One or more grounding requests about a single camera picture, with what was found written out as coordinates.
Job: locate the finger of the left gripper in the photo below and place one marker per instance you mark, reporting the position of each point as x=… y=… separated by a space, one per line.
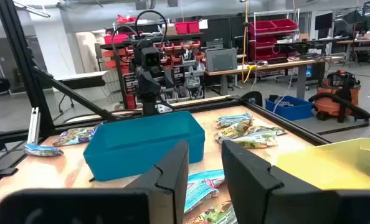
x=147 y=85
x=169 y=79

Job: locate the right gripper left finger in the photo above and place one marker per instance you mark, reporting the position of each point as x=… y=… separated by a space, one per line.
x=172 y=186

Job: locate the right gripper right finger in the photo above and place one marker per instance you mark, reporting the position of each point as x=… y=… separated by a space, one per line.
x=259 y=196

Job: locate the blue red granola bar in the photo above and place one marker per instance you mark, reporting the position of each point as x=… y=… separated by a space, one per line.
x=197 y=194
x=208 y=175

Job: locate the red green chocolate granola bar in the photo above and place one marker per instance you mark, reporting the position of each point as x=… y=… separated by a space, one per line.
x=217 y=214

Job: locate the blue white granola bar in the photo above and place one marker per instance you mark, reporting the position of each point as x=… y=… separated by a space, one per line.
x=43 y=150
x=233 y=120

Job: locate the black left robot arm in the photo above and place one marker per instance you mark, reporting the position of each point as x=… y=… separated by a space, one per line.
x=149 y=102

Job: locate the red plastic storage bins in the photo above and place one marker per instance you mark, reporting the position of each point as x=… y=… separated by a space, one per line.
x=187 y=27

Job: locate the dark blue plastic bin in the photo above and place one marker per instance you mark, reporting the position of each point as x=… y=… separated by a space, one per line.
x=135 y=146

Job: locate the grey metal box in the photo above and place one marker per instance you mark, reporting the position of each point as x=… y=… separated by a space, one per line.
x=221 y=59

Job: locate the black bench table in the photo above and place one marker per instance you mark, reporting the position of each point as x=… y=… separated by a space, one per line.
x=79 y=81

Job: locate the yellow translucent plastic bin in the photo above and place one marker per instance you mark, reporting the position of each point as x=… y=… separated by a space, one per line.
x=344 y=168

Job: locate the blue plastic crate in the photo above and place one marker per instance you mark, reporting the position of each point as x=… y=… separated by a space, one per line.
x=289 y=112

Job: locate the long wooden workbench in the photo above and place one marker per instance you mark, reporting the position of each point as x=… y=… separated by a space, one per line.
x=281 y=65

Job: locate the orange shop vacuum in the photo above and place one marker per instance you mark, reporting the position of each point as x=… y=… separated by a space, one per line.
x=334 y=102

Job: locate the short silver aluminium extrusion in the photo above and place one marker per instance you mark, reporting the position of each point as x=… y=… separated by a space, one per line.
x=34 y=126

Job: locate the black monitor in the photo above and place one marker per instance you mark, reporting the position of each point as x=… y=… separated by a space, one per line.
x=323 y=20

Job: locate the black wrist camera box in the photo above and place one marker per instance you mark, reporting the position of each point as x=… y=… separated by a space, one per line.
x=150 y=58

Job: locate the black aluminium table frame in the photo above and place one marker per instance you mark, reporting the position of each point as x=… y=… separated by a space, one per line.
x=23 y=62

